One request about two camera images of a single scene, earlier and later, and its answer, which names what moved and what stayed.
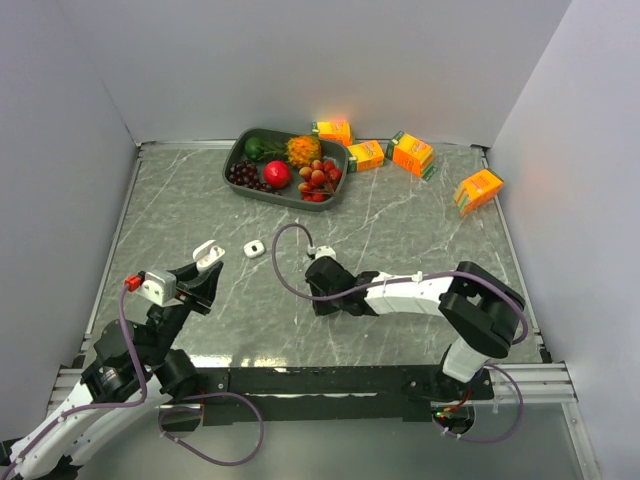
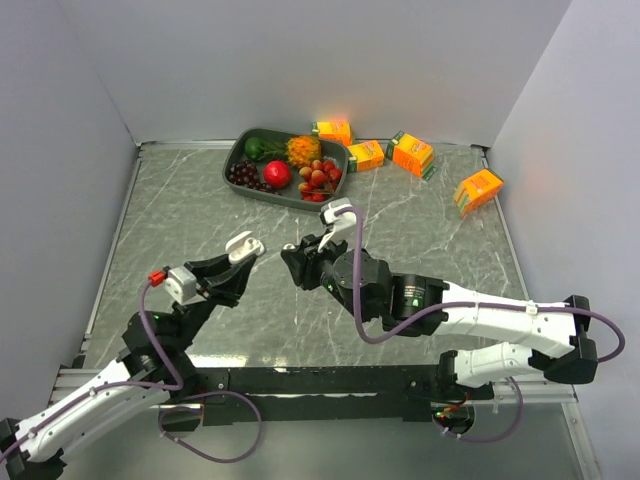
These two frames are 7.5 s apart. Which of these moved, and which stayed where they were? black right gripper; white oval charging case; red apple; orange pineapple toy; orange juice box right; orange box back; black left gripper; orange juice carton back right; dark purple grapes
Moved: black right gripper; white oval charging case; black left gripper
Stayed: dark purple grapes; orange box back; orange juice carton back right; red apple; orange juice box right; orange pineapple toy
